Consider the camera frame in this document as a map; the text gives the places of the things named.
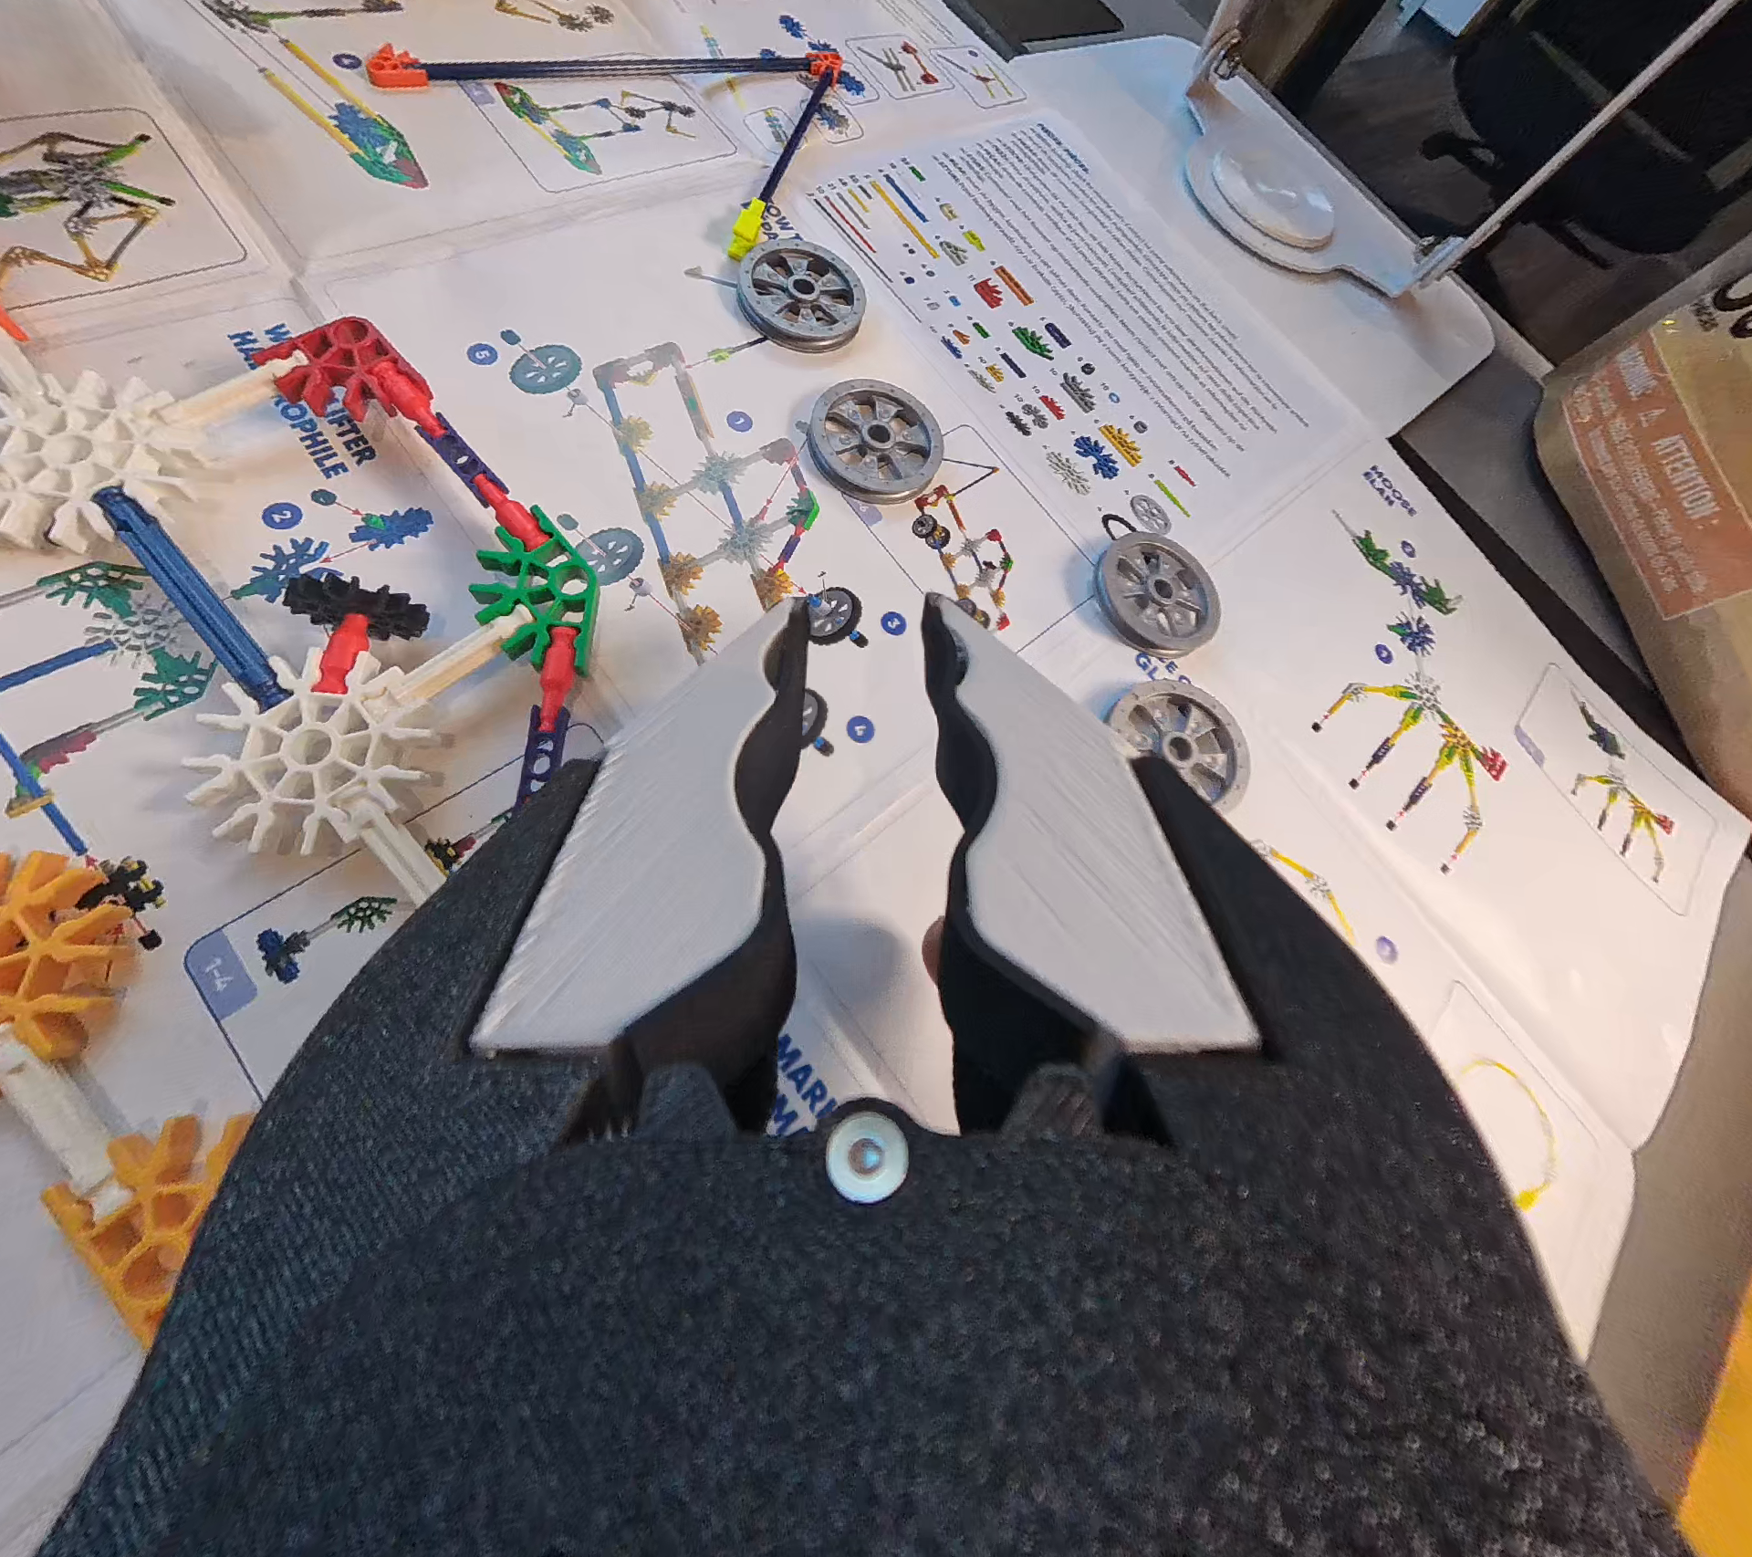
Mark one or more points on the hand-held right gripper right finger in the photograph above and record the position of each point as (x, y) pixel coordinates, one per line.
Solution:
(1096, 901)

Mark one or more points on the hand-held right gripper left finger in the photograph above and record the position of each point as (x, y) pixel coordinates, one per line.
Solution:
(630, 901)

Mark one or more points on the grey spoked wheel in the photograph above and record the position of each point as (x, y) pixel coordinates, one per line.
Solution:
(1160, 593)
(800, 293)
(877, 439)
(1181, 740)

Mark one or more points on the colourful rod connector frame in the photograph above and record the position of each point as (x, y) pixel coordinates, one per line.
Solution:
(302, 751)

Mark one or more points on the black snowflake connector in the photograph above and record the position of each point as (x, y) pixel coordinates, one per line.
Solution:
(357, 605)

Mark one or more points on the yellow-green clip connector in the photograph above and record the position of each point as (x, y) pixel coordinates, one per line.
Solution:
(743, 231)

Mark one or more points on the purple plastic rod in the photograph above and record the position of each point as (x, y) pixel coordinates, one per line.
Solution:
(789, 140)

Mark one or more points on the blue plastic rod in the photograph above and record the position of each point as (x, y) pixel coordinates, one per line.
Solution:
(618, 69)

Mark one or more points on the small orange connector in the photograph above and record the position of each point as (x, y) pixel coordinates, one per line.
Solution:
(399, 69)
(822, 67)

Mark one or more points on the white building instruction sheet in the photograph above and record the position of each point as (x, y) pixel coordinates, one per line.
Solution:
(548, 381)

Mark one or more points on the cardboard toy set box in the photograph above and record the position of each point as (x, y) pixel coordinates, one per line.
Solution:
(1658, 518)

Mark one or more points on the black office chair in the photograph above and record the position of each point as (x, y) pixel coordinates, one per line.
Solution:
(1588, 80)

